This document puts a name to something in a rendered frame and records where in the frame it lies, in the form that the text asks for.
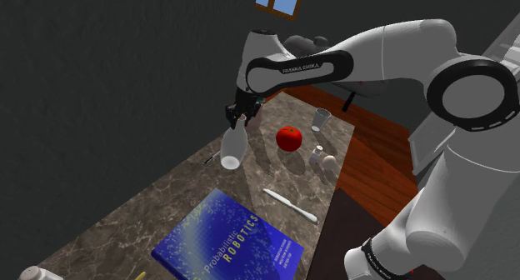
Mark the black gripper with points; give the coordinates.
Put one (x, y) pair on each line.
(245, 99)

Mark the white bottle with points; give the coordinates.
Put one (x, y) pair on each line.
(234, 145)

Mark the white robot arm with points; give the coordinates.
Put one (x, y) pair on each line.
(406, 47)

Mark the thin black pen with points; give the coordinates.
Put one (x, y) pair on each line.
(212, 158)

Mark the red tomato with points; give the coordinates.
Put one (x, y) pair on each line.
(289, 139)

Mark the clear drinking glass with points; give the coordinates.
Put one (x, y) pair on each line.
(321, 118)

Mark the small white salt shaker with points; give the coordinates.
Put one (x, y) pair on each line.
(315, 155)

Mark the white egg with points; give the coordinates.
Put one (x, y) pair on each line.
(329, 162)

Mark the white knife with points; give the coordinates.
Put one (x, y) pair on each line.
(290, 205)

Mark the blue book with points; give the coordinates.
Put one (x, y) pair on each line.
(227, 240)

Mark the yellow banana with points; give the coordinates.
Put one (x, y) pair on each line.
(140, 276)

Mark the grey-topped white shaker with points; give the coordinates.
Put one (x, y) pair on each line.
(38, 274)

